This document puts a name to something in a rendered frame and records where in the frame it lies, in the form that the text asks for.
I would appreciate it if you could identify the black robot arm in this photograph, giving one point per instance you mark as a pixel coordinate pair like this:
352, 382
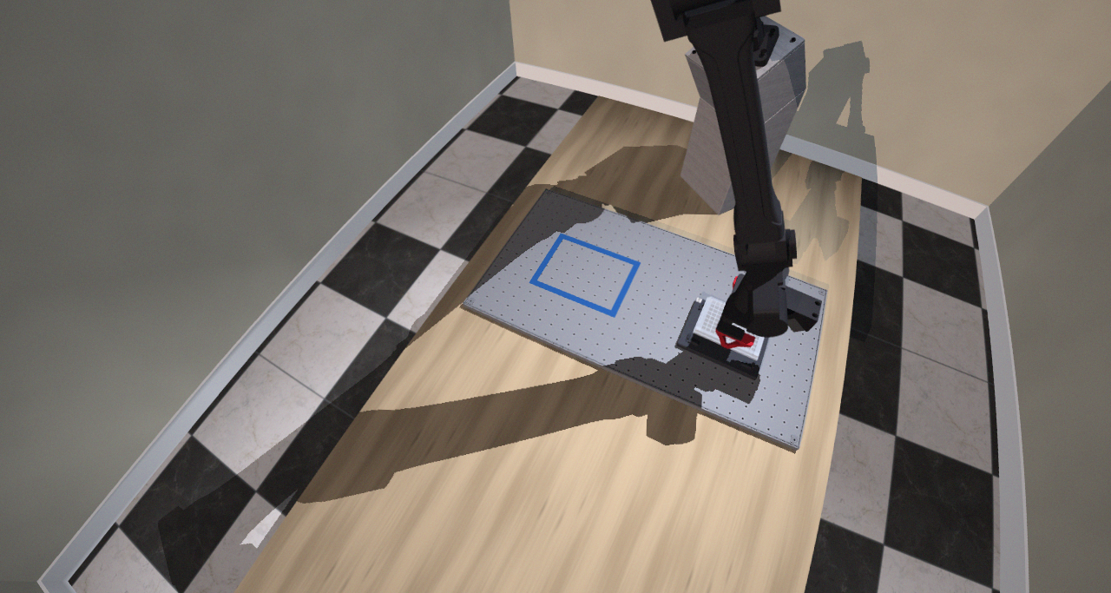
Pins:
730, 42

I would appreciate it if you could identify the white well plate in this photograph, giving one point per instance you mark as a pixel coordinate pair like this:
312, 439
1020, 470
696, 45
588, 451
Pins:
708, 320

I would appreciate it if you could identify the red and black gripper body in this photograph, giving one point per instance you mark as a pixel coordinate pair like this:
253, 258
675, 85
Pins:
734, 311

